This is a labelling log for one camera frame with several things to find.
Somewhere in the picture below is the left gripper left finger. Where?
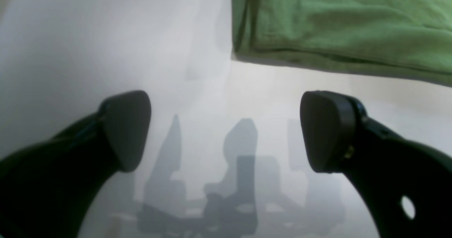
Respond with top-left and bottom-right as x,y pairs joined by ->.
0,90 -> 151,238

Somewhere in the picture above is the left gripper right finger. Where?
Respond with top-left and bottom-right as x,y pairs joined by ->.
300,91 -> 452,238

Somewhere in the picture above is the green t-shirt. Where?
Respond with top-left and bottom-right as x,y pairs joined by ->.
231,0 -> 452,87

